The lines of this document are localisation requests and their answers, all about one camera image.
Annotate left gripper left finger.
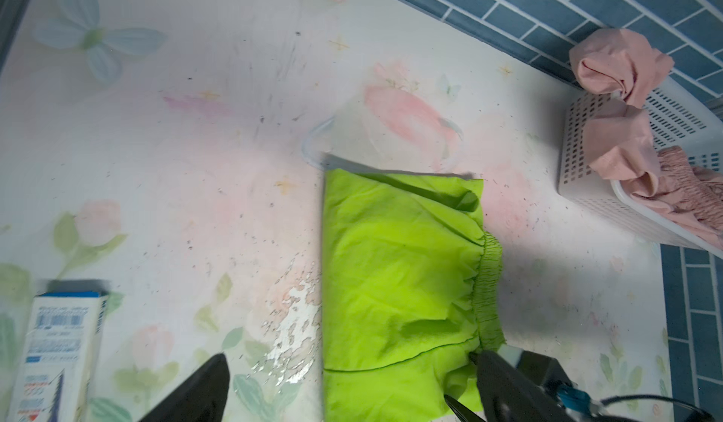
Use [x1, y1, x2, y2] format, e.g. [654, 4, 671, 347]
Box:
[140, 353, 231, 422]

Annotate blue white card label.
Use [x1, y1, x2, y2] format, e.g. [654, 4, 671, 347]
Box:
[7, 291, 108, 421]

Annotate white plastic laundry basket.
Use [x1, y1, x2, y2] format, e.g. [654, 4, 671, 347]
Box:
[557, 77, 722, 258]

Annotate pink shorts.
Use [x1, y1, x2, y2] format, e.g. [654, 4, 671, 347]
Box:
[570, 28, 722, 249]

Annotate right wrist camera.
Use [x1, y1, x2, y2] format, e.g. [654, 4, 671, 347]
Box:
[497, 345, 595, 421]

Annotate lime green shorts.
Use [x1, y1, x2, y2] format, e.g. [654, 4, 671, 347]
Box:
[321, 170, 505, 421]

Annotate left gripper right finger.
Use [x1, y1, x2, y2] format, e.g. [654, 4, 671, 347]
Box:
[476, 350, 572, 421]

